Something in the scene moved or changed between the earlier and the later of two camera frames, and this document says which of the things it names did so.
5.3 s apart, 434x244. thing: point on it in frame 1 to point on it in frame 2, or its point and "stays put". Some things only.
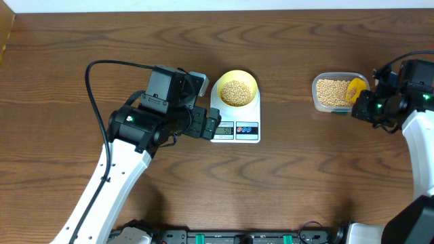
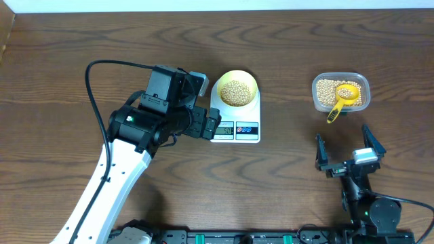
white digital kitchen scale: (238, 125) stays put
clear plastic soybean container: (336, 92) stays put
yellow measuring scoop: (354, 88) to (346, 94)
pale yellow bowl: (237, 88) stays put
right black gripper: (360, 108) to (321, 162)
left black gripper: (196, 129) stays put
